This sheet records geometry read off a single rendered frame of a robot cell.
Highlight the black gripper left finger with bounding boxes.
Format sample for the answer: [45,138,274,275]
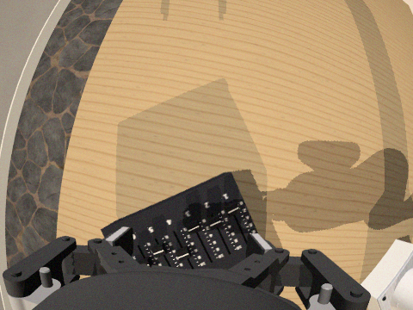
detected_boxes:
[3,226,155,310]

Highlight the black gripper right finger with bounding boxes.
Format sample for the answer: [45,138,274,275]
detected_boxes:
[206,233,371,310]

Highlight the black lighting desk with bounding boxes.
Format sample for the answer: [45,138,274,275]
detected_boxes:
[101,172,258,270]

